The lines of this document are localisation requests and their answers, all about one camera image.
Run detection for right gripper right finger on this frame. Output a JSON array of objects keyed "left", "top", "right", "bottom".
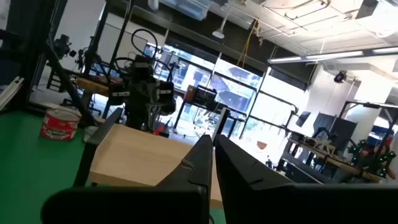
[{"left": 213, "top": 134, "right": 398, "bottom": 224}]

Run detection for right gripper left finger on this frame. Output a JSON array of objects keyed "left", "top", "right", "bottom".
[{"left": 41, "top": 134, "right": 214, "bottom": 224}]

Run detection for wooden workbench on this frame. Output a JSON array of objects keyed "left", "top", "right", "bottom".
[{"left": 46, "top": 67, "right": 125, "bottom": 97}]

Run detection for brown box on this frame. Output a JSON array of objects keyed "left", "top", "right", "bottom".
[{"left": 184, "top": 84, "right": 197, "bottom": 103}]

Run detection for black perforated crate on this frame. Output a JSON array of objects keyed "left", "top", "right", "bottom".
[{"left": 193, "top": 85, "right": 218, "bottom": 106}]

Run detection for wooden background table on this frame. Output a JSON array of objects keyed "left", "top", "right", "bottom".
[{"left": 285, "top": 136, "right": 385, "bottom": 184}]

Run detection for small background monitor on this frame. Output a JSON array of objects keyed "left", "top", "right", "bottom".
[{"left": 294, "top": 110, "right": 312, "bottom": 128}]

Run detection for blue-grey curtain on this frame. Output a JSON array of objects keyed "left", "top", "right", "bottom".
[{"left": 312, "top": 112, "right": 338, "bottom": 139}]

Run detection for translucent plastic bin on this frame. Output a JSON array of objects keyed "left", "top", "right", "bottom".
[{"left": 157, "top": 0, "right": 214, "bottom": 21}]

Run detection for white pendant lamp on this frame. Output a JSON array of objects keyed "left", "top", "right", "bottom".
[{"left": 211, "top": 2, "right": 233, "bottom": 40}]

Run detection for black panel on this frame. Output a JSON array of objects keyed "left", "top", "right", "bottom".
[{"left": 335, "top": 116, "right": 359, "bottom": 144}]

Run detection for background robot green lights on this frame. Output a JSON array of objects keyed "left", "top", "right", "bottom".
[{"left": 347, "top": 139, "right": 398, "bottom": 180}]

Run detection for ceiling light strip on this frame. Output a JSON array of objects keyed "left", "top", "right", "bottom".
[{"left": 267, "top": 46, "right": 398, "bottom": 65}]

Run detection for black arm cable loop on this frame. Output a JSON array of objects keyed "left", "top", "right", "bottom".
[{"left": 131, "top": 28, "right": 160, "bottom": 63}]

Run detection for wooden shelf black metal frame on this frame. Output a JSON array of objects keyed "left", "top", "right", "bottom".
[{"left": 73, "top": 106, "right": 233, "bottom": 210}]

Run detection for black diagonal frame strut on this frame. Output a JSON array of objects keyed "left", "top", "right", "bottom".
[{"left": 43, "top": 37, "right": 99, "bottom": 127}]

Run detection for black tripod camera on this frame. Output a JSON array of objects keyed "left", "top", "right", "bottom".
[{"left": 53, "top": 33, "right": 78, "bottom": 60}]

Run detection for hanging yellow cord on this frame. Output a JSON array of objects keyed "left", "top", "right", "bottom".
[{"left": 236, "top": 19, "right": 259, "bottom": 68}]

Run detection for aluminium rail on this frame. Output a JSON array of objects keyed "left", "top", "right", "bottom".
[{"left": 0, "top": 76, "right": 25, "bottom": 112}]

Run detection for ceiling-mounted camera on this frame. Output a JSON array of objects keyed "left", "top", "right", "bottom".
[{"left": 333, "top": 70, "right": 348, "bottom": 84}]

